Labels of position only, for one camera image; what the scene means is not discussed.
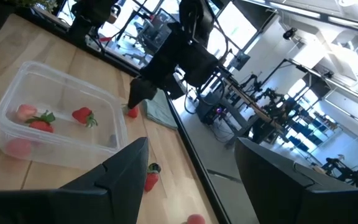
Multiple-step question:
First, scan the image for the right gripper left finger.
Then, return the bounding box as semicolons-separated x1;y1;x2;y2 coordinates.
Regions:
0;136;149;224

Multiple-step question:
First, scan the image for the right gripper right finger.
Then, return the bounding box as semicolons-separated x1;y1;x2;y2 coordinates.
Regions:
234;137;358;224

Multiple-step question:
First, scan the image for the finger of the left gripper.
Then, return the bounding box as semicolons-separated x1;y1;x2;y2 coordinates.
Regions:
127;77;158;110
162;73;186;101

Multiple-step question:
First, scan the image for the red plastic strawberry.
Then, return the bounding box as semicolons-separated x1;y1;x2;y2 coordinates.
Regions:
144;171;160;193
25;110;57;134
71;106;99;128
122;104;140;119

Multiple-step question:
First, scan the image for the small black round fruit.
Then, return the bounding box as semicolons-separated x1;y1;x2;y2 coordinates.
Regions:
147;162;162;174

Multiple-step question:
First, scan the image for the pink plastic peach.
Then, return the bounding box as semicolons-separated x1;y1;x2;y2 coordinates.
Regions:
186;213;207;224

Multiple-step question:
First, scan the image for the clear plastic tupperware container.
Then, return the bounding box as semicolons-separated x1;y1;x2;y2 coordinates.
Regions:
0;60;129;170

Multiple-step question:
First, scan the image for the teal folded cloth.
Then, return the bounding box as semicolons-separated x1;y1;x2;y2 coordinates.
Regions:
141;89;179;131

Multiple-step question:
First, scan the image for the black computer tower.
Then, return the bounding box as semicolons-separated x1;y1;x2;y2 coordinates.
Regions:
196;93;228;125

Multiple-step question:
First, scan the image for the grey workbench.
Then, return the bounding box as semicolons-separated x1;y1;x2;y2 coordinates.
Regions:
216;67;287;147

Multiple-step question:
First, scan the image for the black overhead camera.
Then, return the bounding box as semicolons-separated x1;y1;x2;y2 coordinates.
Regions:
282;27;298;41

